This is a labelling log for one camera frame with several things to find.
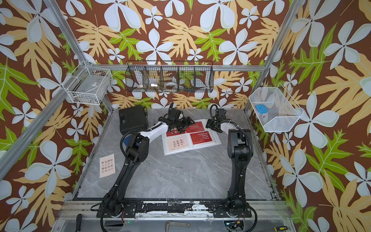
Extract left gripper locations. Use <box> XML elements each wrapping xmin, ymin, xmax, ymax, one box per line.
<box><xmin>174</xmin><ymin>116</ymin><xmax>197</xmax><ymax>132</ymax></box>

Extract red card cursive script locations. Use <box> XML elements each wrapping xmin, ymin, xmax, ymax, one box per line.
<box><xmin>186</xmin><ymin>121</ymin><xmax>205</xmax><ymax>133</ymax></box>

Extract pink card red text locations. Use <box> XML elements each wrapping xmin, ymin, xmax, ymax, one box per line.
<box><xmin>167</xmin><ymin>137</ymin><xmax>189</xmax><ymax>151</ymax></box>

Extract white photo album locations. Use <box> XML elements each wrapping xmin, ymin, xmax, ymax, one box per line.
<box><xmin>162</xmin><ymin>119</ymin><xmax>221</xmax><ymax>156</ymax></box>

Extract red card small text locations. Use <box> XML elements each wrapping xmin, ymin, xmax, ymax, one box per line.
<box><xmin>190</xmin><ymin>131</ymin><xmax>213</xmax><ymax>145</ymax></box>

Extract red card white characters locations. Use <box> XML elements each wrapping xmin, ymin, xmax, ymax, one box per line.
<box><xmin>166</xmin><ymin>131</ymin><xmax>185</xmax><ymax>137</ymax></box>

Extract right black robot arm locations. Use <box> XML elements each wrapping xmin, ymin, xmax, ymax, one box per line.
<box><xmin>206</xmin><ymin>104</ymin><xmax>257</xmax><ymax>218</ymax></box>

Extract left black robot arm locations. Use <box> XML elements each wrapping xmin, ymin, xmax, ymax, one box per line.
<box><xmin>97</xmin><ymin>103</ymin><xmax>195</xmax><ymax>219</ymax></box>

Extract black plastic case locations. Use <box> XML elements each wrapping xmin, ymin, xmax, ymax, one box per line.
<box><xmin>118</xmin><ymin>105</ymin><xmax>148</xmax><ymax>135</ymax></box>

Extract blue object in basket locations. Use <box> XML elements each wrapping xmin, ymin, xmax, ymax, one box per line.
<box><xmin>256</xmin><ymin>104</ymin><xmax>268</xmax><ymax>114</ymax></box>

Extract black wire basket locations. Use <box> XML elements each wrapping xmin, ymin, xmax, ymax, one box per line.
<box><xmin>124</xmin><ymin>61</ymin><xmax>214</xmax><ymax>93</ymax></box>

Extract white wire basket right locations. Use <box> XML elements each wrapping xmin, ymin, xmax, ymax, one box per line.
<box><xmin>249</xmin><ymin>84</ymin><xmax>304</xmax><ymax>133</ymax></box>

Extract white wire basket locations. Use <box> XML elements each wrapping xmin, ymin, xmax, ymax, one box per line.
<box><xmin>62</xmin><ymin>61</ymin><xmax>113</xmax><ymax>105</ymax></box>
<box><xmin>249</xmin><ymin>84</ymin><xmax>304</xmax><ymax>133</ymax></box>

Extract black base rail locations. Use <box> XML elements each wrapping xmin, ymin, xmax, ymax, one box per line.
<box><xmin>96</xmin><ymin>198</ymin><xmax>253</xmax><ymax>218</ymax></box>

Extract white wire basket left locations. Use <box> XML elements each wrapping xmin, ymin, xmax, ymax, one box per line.
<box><xmin>62</xmin><ymin>61</ymin><xmax>113</xmax><ymax>105</ymax></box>

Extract aluminium frame back bar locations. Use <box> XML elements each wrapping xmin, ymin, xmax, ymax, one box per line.
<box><xmin>91</xmin><ymin>63</ymin><xmax>266</xmax><ymax>72</ymax></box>

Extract aluminium frame post left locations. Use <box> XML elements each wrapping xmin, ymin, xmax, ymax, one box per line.
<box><xmin>0</xmin><ymin>0</ymin><xmax>114</xmax><ymax>180</ymax></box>

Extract aluminium frame post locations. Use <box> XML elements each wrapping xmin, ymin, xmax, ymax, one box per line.
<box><xmin>247</xmin><ymin>0</ymin><xmax>305</xmax><ymax>94</ymax></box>
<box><xmin>0</xmin><ymin>0</ymin><xmax>114</xmax><ymax>180</ymax></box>

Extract aluminium frame post right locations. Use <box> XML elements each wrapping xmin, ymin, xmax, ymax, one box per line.
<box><xmin>247</xmin><ymin>0</ymin><xmax>305</xmax><ymax>94</ymax></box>

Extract yellow handled screwdriver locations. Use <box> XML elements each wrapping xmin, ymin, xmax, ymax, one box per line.
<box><xmin>274</xmin><ymin>226</ymin><xmax>288</xmax><ymax>232</ymax></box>

